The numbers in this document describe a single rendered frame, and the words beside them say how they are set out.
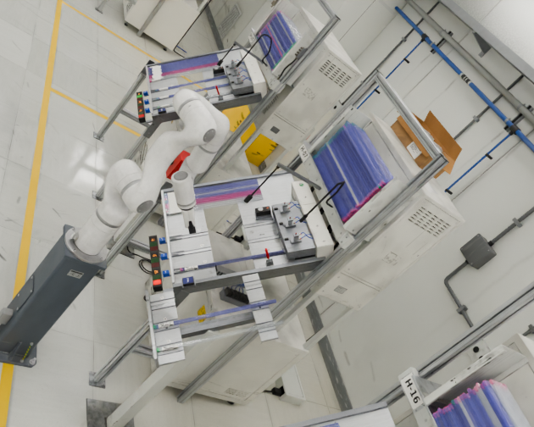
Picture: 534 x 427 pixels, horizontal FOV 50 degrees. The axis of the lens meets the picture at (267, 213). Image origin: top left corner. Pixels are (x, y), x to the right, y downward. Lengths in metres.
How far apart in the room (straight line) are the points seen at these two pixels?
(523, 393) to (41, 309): 1.91
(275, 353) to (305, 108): 1.65
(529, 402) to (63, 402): 1.97
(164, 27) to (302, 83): 3.46
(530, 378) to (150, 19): 5.75
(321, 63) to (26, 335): 2.32
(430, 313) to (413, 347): 0.25
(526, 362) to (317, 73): 2.34
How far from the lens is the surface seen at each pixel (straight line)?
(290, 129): 3.93
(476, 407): 1.96
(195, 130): 2.05
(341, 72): 3.82
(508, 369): 2.10
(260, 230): 2.81
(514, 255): 3.84
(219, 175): 4.04
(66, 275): 2.50
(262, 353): 3.11
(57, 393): 2.92
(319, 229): 2.69
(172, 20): 6.97
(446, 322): 3.95
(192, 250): 2.74
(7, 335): 2.80
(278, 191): 3.02
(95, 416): 2.94
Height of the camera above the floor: 2.22
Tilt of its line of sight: 24 degrees down
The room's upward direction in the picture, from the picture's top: 44 degrees clockwise
